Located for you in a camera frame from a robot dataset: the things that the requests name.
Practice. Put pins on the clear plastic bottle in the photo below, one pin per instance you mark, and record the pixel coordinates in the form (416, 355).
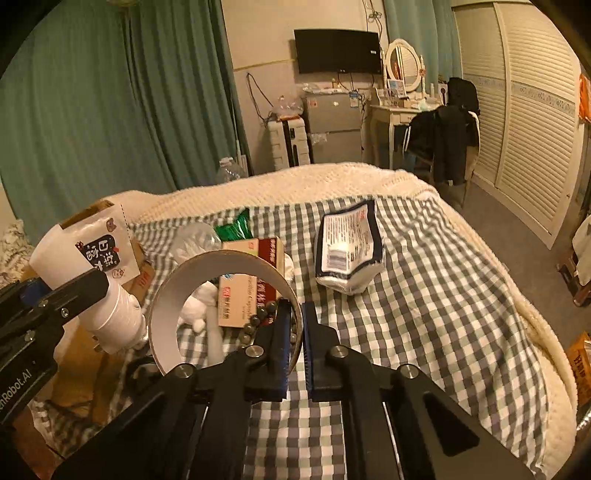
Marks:
(198, 237)

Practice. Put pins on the cardboard box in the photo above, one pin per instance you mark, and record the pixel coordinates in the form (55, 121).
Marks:
(134, 251)

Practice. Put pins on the orange printed bag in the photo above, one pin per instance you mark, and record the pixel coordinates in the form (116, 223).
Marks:
(581, 364)

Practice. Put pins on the large cardboard tape roll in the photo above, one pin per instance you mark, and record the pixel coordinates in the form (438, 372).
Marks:
(166, 314)

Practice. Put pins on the white dressing table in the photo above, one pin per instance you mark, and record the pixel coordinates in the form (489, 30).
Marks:
(383, 113)

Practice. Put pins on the white printed paper cup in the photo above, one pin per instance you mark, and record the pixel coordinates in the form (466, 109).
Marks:
(69, 249)

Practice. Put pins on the white crumpled cloth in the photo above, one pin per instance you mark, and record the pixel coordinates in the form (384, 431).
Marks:
(287, 267)

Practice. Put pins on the orange hanging cloth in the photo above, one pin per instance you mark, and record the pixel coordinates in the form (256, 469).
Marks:
(585, 99)

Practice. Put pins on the green checked blanket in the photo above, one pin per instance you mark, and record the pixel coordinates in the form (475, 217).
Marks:
(415, 323)

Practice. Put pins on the white louvered wardrobe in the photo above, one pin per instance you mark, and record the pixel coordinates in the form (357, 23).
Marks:
(531, 115)

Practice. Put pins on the small picture frame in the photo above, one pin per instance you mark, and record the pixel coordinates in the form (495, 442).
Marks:
(396, 87)

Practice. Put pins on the white oval vanity mirror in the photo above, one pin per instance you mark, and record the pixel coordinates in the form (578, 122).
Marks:
(401, 64)

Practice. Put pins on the white suitcase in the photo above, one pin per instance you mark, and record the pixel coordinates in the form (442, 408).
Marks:
(281, 143)

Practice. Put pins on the black backpack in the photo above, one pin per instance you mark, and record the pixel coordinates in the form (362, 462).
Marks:
(463, 94)

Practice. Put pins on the orange white medicine box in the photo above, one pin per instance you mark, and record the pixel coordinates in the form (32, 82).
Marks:
(235, 300)

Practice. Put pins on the black wall television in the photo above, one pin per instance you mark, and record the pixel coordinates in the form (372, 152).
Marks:
(337, 50)

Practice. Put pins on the white plush toy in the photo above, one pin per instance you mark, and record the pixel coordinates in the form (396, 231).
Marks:
(198, 304)

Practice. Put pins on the silver mini fridge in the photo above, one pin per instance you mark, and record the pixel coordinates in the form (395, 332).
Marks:
(332, 124)

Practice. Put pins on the floral pillow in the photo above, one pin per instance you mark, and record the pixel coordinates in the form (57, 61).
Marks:
(16, 251)

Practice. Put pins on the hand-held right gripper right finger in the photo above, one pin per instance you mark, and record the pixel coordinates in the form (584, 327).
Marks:
(310, 350)

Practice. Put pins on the large clear water jug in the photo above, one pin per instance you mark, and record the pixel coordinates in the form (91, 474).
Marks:
(230, 170)

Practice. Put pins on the chair with black clothes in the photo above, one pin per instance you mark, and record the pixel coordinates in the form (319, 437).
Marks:
(443, 138)

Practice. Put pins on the green foil packet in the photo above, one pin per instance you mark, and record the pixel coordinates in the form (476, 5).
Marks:
(238, 226)

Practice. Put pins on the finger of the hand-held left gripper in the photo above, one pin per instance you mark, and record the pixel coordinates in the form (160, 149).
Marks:
(78, 290)

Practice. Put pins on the green curtain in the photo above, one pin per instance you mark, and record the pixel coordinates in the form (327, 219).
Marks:
(415, 23)
(184, 92)
(69, 115)

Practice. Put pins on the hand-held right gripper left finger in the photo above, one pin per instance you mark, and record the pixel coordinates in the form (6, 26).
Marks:
(282, 341)

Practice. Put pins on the dark red beige medicine box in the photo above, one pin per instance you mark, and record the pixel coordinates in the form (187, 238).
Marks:
(270, 251)

